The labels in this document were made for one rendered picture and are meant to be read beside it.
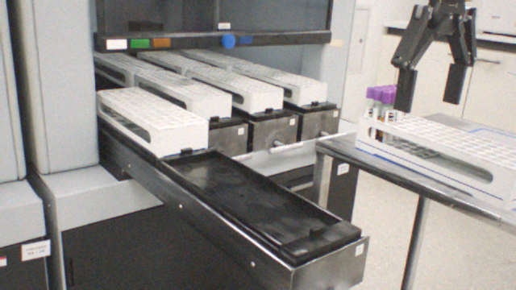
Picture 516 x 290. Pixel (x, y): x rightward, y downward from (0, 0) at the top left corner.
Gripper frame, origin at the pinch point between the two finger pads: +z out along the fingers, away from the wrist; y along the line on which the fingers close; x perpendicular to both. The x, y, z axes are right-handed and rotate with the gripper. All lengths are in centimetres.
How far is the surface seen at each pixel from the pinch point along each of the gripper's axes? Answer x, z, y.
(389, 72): 158, 36, 186
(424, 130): -1.1, 4.8, -1.1
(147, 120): 28.3, 6.8, -38.9
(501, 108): 80, 42, 191
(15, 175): 40, 18, -59
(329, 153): 12.3, 12.3, -9.6
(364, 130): 8.7, 7.4, -5.0
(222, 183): 10.6, 12.7, -33.8
